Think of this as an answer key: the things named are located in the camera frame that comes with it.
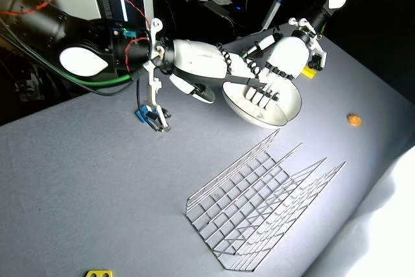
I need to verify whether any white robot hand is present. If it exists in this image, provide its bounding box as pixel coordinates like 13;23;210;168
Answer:
163;39;266;104
241;34;311;110

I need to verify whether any white plate with dark rim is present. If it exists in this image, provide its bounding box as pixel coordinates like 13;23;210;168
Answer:
264;75;303;124
222;77;289;129

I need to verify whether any black power adapter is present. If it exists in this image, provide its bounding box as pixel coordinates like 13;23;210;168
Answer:
204;0;231;19

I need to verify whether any blue pentagon block with holes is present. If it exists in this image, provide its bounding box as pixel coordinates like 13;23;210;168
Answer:
135;103;154;125

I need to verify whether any orange toy pastry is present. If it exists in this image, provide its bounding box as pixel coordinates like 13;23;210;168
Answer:
346;113;363;128

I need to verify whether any yellow block with holes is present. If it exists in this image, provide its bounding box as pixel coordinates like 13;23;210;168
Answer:
86;269;115;277

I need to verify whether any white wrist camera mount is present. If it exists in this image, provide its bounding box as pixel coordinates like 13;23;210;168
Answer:
288;17;328;71
142;17;172;134

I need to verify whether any grey cable adapter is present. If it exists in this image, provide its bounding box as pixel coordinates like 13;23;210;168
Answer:
261;0;286;30

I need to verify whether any wire dish rack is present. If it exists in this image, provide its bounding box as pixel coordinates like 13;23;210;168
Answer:
185;128;347;273

